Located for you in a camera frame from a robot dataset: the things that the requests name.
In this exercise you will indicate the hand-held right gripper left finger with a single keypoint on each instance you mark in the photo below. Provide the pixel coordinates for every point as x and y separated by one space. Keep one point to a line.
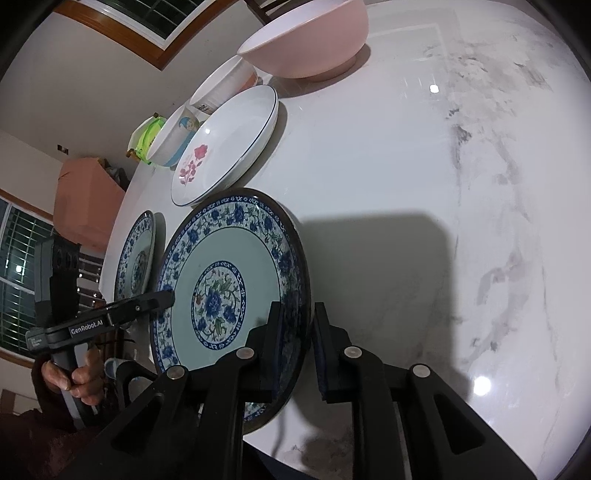
276 344

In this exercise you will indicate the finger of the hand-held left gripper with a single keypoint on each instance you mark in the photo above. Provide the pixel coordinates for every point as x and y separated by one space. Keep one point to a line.
150 303

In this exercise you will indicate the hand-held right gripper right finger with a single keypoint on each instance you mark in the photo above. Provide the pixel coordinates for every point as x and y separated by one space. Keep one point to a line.
320 353

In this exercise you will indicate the large blue floral plate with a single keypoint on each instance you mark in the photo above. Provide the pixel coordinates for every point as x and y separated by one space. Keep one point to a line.
217 258

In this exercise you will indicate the white bowl with cartoon print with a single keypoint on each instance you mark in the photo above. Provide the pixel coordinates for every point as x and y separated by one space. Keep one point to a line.
171 136

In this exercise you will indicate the large pink bowl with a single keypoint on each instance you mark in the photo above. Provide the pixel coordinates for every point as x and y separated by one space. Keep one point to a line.
314 41

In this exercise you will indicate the person's left forearm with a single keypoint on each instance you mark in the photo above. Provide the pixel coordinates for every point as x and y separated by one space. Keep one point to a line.
37 438

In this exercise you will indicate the person's left hand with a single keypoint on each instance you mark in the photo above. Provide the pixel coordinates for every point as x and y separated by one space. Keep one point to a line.
87 381

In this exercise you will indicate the barred window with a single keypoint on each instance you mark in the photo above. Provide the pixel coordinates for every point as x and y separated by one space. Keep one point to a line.
18 258

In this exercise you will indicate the small blue floral plate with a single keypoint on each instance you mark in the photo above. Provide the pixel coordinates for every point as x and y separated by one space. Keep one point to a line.
134 249

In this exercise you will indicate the pink covered box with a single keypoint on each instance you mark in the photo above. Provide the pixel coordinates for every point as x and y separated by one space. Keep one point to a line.
83 203

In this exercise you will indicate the green tissue pack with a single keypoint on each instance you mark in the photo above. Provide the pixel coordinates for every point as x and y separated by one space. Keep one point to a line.
147 138

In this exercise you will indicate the white plate with pink flower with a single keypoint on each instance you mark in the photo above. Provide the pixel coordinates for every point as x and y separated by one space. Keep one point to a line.
231 134

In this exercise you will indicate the white ribbed bowl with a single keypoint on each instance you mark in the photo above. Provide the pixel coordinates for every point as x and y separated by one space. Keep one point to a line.
221 85

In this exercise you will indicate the wooden framed window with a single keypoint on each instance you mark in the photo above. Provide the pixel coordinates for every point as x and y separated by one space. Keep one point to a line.
138 23

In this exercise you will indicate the dark wooden chair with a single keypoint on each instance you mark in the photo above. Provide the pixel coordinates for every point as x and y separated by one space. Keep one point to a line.
258 9

